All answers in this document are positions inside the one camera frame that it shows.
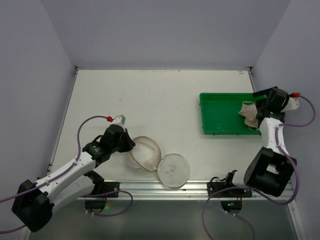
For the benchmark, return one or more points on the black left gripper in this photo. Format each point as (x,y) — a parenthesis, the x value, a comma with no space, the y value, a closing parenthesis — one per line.
(125,141)

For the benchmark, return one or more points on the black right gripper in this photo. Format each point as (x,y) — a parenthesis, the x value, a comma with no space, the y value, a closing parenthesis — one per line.
(261,110)

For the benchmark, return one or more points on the pink bra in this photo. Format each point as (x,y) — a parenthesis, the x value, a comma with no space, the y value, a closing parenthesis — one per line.
(249,112)

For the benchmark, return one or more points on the white mesh laundry bag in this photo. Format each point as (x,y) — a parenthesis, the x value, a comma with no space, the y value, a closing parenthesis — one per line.
(172,170)

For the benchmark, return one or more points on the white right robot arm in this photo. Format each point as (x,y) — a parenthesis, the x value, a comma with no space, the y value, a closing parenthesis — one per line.
(270,170)

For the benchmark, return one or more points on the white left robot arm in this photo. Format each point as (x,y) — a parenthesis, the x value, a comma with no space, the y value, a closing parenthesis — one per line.
(36,202)

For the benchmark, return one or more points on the green plastic tray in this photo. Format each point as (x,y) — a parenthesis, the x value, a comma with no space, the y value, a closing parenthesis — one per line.
(219,113)

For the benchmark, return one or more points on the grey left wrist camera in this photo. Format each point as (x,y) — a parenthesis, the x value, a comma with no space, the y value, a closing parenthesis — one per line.
(119,120)

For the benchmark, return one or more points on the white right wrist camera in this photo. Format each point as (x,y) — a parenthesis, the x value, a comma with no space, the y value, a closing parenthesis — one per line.
(293,104)

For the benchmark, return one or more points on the aluminium rail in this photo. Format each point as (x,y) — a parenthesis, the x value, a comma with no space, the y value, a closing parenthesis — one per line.
(192,190)

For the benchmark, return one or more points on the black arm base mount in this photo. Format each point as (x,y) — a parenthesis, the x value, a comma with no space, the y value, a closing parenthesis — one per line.
(100,187)

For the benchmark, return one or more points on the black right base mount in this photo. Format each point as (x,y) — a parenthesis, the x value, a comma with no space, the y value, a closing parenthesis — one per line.
(226,189)

